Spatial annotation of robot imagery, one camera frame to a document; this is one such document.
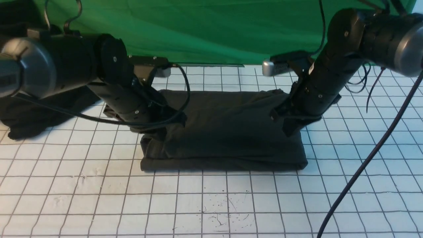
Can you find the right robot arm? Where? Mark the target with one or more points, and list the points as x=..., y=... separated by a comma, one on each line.
x=354, y=37

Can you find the gray long-sleeve top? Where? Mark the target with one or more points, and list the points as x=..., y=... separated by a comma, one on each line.
x=226, y=131

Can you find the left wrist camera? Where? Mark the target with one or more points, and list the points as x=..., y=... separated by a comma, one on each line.
x=144, y=65

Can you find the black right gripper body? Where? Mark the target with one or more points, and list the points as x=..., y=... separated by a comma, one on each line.
x=310, y=96

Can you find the green backdrop cloth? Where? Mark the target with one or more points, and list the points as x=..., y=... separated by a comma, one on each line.
x=206, y=31

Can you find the black garment pile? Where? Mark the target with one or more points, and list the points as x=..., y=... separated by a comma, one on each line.
x=25, y=119

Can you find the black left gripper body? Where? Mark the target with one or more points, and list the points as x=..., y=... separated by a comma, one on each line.
x=144, y=107

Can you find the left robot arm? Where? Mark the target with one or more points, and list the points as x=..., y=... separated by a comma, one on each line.
x=40, y=65

